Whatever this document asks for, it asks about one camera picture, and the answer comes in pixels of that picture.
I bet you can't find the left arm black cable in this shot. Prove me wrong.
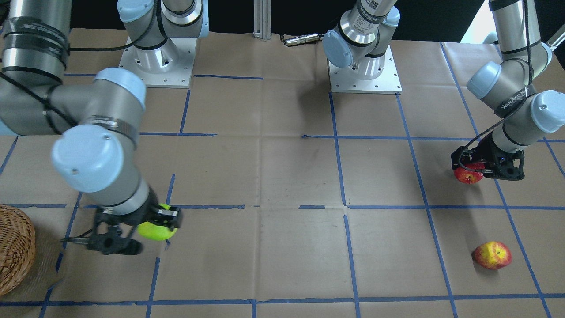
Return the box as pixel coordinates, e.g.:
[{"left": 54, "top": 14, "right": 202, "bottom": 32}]
[{"left": 459, "top": 0, "right": 537, "bottom": 164}]

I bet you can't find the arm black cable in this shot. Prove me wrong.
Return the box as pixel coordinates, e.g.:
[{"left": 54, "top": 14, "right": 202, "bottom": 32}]
[
  {"left": 459, "top": 0, "right": 537, "bottom": 164},
  {"left": 0, "top": 0, "right": 168, "bottom": 133}
]

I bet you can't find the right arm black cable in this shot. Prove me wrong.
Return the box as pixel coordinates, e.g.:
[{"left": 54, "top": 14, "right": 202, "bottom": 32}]
[{"left": 0, "top": 0, "right": 168, "bottom": 133}]

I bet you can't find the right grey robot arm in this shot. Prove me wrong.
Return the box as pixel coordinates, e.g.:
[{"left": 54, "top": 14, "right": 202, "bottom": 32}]
[{"left": 0, "top": 0, "right": 182, "bottom": 255}]

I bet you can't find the aluminium frame post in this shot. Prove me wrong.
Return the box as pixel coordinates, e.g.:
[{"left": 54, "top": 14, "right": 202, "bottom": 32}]
[{"left": 252, "top": 0, "right": 272, "bottom": 42}]

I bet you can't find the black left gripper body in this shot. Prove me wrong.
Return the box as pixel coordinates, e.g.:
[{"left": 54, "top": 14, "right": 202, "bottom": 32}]
[{"left": 479, "top": 137, "right": 525, "bottom": 181}]

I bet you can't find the green apple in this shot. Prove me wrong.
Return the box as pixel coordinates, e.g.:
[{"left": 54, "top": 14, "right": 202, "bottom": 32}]
[{"left": 137, "top": 204, "right": 178, "bottom": 240}]

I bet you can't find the woven wicker basket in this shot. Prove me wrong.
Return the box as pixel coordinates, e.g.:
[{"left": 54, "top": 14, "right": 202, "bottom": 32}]
[{"left": 0, "top": 204, "right": 36, "bottom": 296}]

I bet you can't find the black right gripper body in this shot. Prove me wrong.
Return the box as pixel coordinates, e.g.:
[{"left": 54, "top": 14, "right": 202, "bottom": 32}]
[{"left": 86, "top": 189, "right": 158, "bottom": 255}]

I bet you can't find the silver cable connector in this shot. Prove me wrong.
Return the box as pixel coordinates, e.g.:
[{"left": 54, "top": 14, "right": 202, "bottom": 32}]
[{"left": 281, "top": 34, "right": 320, "bottom": 47}]

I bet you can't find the red yellow apple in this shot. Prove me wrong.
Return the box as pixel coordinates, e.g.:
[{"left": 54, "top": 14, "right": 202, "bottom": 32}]
[{"left": 471, "top": 240, "right": 513, "bottom": 270}]

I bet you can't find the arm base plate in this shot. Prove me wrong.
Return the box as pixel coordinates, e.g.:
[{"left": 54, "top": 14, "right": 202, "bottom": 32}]
[
  {"left": 328, "top": 46, "right": 403, "bottom": 94},
  {"left": 119, "top": 38, "right": 198, "bottom": 89}
]

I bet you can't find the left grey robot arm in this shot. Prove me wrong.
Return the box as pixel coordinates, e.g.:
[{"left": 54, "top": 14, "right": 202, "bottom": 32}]
[{"left": 322, "top": 0, "right": 564, "bottom": 181}]

